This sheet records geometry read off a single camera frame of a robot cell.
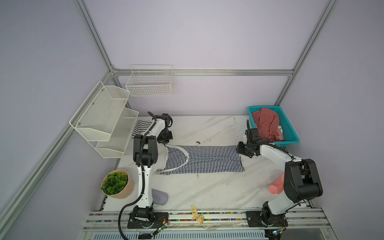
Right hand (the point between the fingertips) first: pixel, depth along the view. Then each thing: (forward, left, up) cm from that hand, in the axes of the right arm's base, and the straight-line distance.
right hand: (237, 148), depth 93 cm
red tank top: (+24, -25, 0) cm, 35 cm away
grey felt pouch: (-29, +45, -3) cm, 54 cm away
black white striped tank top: (+20, +68, -1) cm, 71 cm away
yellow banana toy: (-38, +24, -4) cm, 45 cm away
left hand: (+6, +48, -3) cm, 48 cm away
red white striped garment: (+13, -33, -4) cm, 36 cm away
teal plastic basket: (+11, -38, -2) cm, 40 cm away
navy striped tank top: (-5, +32, -5) cm, 33 cm away
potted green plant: (-25, +66, +6) cm, 71 cm away
